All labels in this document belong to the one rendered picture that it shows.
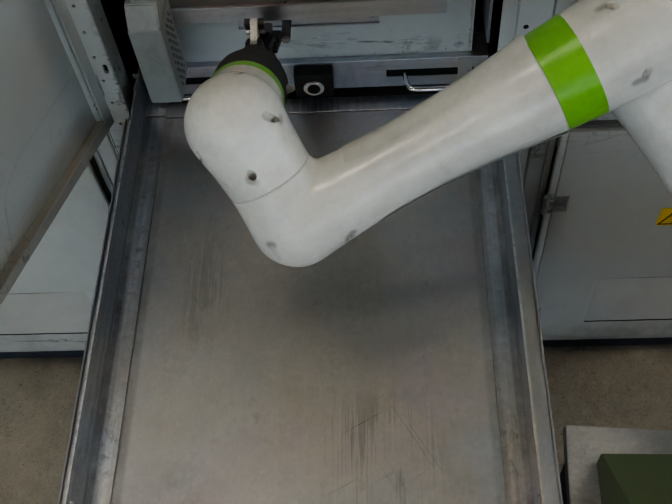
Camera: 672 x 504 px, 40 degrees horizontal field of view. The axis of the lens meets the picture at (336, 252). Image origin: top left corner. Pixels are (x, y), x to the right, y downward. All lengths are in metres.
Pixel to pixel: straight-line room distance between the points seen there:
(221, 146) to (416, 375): 0.44
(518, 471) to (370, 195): 0.40
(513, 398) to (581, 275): 0.73
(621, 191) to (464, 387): 0.60
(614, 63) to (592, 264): 0.94
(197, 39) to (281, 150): 0.50
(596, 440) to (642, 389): 0.90
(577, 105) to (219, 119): 0.37
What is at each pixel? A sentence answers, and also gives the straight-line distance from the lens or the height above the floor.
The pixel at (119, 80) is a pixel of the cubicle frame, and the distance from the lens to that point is 1.48.
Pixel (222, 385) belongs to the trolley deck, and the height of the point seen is 0.85.
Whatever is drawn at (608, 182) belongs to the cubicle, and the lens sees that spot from 1.65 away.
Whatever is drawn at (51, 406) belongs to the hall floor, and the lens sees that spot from 2.27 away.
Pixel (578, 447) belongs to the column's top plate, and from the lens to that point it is 1.30.
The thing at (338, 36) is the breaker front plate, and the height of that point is 0.97.
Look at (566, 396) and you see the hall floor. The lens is 2.16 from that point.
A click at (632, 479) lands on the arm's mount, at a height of 0.85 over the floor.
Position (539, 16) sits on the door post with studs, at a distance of 1.36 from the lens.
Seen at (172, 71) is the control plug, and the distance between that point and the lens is 1.34.
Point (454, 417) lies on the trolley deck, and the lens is 1.20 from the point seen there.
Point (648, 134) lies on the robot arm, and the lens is 1.17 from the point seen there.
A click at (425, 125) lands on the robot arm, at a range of 0.98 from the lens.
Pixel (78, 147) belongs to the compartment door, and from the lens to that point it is 1.52.
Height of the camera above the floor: 1.95
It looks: 57 degrees down
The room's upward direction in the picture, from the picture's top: 7 degrees counter-clockwise
